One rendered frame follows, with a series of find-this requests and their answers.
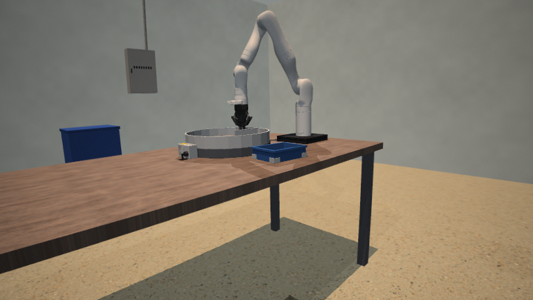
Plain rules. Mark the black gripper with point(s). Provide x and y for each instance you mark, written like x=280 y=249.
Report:
x=241 y=120

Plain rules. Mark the blue crate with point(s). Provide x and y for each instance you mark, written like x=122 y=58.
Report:
x=279 y=152

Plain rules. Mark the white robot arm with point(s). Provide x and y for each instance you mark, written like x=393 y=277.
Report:
x=267 y=22

